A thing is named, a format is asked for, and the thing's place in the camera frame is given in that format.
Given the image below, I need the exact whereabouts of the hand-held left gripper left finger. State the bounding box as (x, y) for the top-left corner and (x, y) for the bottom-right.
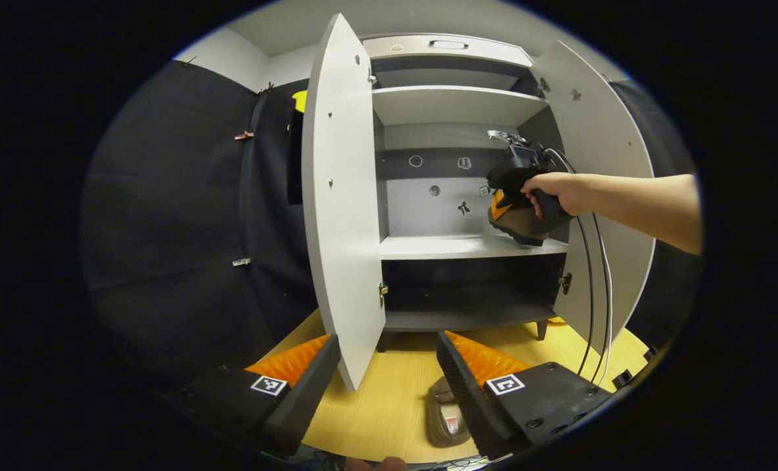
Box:
(162, 334), (342, 457)

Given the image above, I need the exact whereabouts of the beige cabinet drawer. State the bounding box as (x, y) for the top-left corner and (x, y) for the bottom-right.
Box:
(362, 34), (535, 68)

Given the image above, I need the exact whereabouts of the white cabinet shelf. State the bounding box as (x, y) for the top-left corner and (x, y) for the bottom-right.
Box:
(372, 85), (550, 126)
(379, 234), (569, 261)

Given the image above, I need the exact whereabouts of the white cable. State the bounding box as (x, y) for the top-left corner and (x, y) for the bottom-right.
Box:
(549, 147), (615, 387)

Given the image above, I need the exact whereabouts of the white shoe cabinet door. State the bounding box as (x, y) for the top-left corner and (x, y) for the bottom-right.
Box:
(300, 13), (387, 392)
(531, 41), (656, 357)

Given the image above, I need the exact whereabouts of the white shoe cabinet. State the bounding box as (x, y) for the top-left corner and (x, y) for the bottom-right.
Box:
(300, 13), (656, 393)

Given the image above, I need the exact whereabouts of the black backdrop cloth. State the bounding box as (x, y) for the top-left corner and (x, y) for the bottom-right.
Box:
(80, 60), (319, 377)
(610, 78), (700, 351)

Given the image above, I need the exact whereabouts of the black cable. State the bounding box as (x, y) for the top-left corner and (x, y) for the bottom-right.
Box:
(546, 149), (595, 378)

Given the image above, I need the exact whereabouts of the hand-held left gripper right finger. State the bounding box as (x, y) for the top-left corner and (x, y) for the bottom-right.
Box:
(436, 330), (612, 461)

